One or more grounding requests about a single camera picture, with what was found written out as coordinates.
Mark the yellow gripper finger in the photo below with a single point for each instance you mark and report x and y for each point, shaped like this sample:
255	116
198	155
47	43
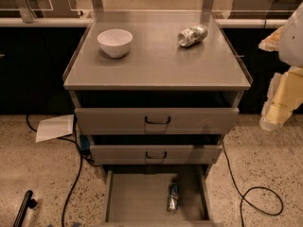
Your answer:
271	42
272	115

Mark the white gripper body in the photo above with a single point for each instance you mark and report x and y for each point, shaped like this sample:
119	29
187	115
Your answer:
292	44

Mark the blue silver redbull can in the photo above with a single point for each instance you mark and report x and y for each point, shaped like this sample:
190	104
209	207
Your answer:
173	198

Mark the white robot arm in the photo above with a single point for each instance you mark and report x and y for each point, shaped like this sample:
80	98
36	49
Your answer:
291	41

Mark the crushed silver can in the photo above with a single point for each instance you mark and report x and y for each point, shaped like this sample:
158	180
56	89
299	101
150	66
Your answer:
192	35

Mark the grey drawer cabinet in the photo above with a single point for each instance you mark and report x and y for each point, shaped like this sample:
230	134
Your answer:
156	73

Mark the middle grey drawer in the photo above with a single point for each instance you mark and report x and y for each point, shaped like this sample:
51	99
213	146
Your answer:
155	154

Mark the top grey drawer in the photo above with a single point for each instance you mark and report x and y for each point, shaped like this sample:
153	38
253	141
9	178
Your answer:
107	121

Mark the white ceramic bowl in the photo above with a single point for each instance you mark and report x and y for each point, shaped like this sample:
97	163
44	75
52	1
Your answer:
115	42

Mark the blue small box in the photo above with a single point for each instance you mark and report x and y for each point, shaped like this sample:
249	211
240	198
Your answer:
84	142

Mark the white paper sheet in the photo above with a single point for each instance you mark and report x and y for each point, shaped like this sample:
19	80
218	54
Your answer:
55	127

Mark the black floor tool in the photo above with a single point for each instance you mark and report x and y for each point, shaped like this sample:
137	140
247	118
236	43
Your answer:
27	203

